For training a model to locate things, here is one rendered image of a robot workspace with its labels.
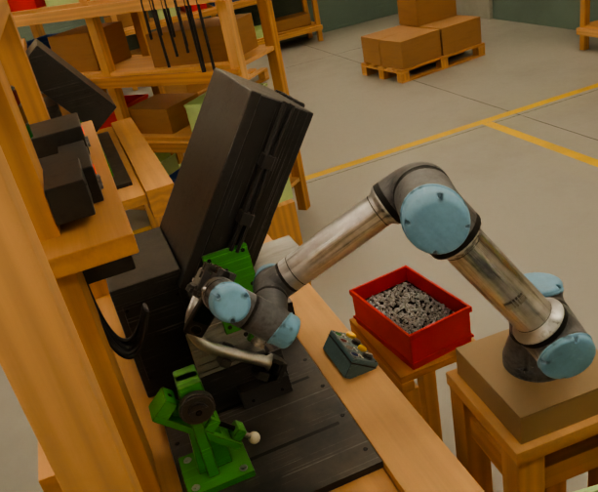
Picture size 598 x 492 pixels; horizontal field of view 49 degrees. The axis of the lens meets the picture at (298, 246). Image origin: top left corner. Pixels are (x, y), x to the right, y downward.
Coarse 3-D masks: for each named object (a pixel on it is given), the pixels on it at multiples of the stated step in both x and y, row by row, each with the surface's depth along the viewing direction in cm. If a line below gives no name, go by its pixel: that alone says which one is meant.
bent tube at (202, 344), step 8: (192, 280) 159; (192, 296) 159; (192, 304) 158; (184, 320) 159; (192, 336) 159; (200, 344) 160; (208, 344) 160; (216, 344) 162; (208, 352) 161; (216, 352) 161; (224, 352) 161; (232, 352) 162; (240, 352) 163; (248, 352) 164; (256, 352) 165; (240, 360) 163; (248, 360) 163; (256, 360) 164; (264, 360) 164
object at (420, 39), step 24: (408, 0) 760; (432, 0) 758; (408, 24) 777; (432, 24) 756; (456, 24) 737; (480, 24) 753; (384, 48) 734; (408, 48) 715; (432, 48) 733; (456, 48) 748; (480, 48) 762; (384, 72) 752; (408, 72) 725; (432, 72) 741
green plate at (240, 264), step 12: (216, 252) 161; (228, 252) 162; (240, 252) 163; (216, 264) 162; (228, 264) 163; (240, 264) 163; (252, 264) 164; (240, 276) 164; (252, 276) 165; (252, 288) 165; (228, 324) 165
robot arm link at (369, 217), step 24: (408, 168) 127; (384, 192) 131; (360, 216) 134; (384, 216) 132; (312, 240) 138; (336, 240) 135; (360, 240) 136; (288, 264) 139; (312, 264) 138; (288, 288) 140
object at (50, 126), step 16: (32, 128) 162; (48, 128) 159; (64, 128) 156; (80, 128) 156; (48, 144) 155; (48, 160) 135; (64, 160) 133; (80, 160) 131; (96, 176) 128; (96, 192) 129
